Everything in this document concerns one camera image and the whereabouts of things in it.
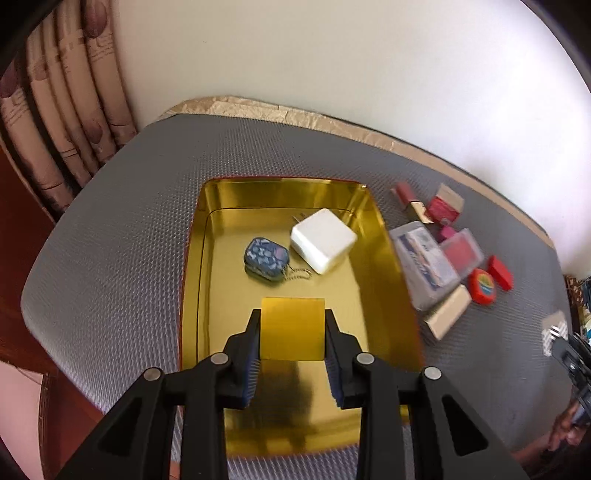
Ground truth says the blue patterned pouch with chain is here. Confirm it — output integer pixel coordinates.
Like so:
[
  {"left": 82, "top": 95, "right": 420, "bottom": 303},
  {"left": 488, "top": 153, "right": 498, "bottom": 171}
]
[{"left": 243, "top": 237, "right": 313, "bottom": 286}]

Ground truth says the red round tape measure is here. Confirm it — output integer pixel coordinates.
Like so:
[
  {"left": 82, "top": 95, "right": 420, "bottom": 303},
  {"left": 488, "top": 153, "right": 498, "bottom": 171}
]
[{"left": 467, "top": 268, "right": 497, "bottom": 306}]

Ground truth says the clear box with blue-white label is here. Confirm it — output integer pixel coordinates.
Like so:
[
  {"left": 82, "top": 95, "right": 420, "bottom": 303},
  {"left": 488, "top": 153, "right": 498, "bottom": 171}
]
[{"left": 389, "top": 220, "right": 462, "bottom": 311}]

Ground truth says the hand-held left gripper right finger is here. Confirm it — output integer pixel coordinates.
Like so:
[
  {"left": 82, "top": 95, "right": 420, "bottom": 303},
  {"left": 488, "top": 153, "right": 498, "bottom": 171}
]
[{"left": 324, "top": 308, "right": 532, "bottom": 480}]

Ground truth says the beige patterned curtain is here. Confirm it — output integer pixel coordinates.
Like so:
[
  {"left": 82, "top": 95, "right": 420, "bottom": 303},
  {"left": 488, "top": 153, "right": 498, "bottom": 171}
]
[{"left": 0, "top": 0, "right": 139, "bottom": 223}]

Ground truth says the clear box with red contents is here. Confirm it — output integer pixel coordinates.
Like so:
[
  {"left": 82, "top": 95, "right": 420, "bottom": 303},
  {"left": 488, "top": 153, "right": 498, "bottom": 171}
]
[{"left": 438, "top": 229, "right": 485, "bottom": 273}]

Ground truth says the small gold box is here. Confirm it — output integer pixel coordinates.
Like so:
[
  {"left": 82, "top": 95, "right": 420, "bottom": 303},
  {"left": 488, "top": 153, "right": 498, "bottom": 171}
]
[{"left": 260, "top": 298, "right": 327, "bottom": 361}]

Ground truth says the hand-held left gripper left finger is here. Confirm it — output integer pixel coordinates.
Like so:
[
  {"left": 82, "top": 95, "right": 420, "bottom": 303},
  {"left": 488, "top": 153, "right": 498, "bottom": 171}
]
[{"left": 55, "top": 308, "right": 264, "bottom": 480}]

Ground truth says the red box with tan side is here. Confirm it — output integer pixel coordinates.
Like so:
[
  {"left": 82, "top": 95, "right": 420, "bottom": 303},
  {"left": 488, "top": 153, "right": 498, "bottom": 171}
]
[{"left": 425, "top": 183, "right": 465, "bottom": 225}]

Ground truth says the small red box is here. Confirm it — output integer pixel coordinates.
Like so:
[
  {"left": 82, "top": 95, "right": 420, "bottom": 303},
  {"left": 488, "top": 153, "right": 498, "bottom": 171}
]
[{"left": 487, "top": 255, "right": 514, "bottom": 291}]

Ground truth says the red and gold lipstick tube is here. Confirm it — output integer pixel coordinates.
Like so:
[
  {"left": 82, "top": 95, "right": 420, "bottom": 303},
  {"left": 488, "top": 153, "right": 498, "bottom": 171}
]
[{"left": 390, "top": 181, "right": 437, "bottom": 226}]

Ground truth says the white power adapter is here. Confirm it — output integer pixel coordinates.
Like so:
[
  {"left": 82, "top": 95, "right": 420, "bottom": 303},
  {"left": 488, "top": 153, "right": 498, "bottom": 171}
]
[{"left": 290, "top": 208, "right": 359, "bottom": 275}]

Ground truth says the grey mesh mat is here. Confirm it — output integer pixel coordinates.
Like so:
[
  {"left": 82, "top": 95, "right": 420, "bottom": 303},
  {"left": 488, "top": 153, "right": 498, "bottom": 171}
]
[{"left": 21, "top": 113, "right": 574, "bottom": 480}]

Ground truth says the silver foil pack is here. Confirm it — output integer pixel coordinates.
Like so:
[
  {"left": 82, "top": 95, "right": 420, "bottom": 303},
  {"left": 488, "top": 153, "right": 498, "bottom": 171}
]
[{"left": 539, "top": 311, "right": 570, "bottom": 356}]

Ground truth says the gold tin with red outside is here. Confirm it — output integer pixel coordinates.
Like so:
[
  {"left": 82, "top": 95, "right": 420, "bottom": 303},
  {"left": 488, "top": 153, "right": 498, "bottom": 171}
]
[{"left": 178, "top": 178, "right": 426, "bottom": 459}]

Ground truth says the brown wooden furniture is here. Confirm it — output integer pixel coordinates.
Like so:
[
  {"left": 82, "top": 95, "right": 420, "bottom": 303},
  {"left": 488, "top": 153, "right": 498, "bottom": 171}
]
[{"left": 0, "top": 138, "right": 109, "bottom": 480}]

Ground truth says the person's right hand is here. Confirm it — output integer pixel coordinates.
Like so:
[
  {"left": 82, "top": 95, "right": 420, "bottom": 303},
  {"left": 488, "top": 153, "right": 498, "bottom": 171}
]
[{"left": 551, "top": 408, "right": 591, "bottom": 459}]

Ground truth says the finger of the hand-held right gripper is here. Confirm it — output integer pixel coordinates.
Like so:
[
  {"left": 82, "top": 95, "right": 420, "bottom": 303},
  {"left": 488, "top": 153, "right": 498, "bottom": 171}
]
[{"left": 551, "top": 337, "right": 583, "bottom": 384}]

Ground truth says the colourful patterned cloth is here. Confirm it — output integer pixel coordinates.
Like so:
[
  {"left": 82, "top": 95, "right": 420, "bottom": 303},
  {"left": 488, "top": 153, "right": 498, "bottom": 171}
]
[{"left": 564, "top": 274, "right": 591, "bottom": 334}]

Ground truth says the beige rectangular box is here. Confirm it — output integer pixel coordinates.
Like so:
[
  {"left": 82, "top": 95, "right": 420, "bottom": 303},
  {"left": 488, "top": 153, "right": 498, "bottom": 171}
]
[{"left": 422, "top": 285, "right": 472, "bottom": 341}]

